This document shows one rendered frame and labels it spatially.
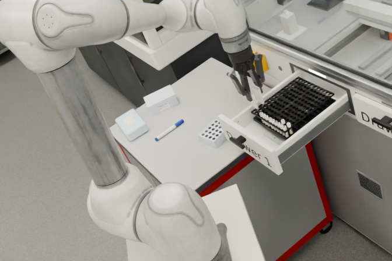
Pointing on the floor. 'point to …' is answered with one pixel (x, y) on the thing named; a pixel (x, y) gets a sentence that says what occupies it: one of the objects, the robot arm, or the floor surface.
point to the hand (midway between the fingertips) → (255, 97)
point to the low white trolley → (230, 162)
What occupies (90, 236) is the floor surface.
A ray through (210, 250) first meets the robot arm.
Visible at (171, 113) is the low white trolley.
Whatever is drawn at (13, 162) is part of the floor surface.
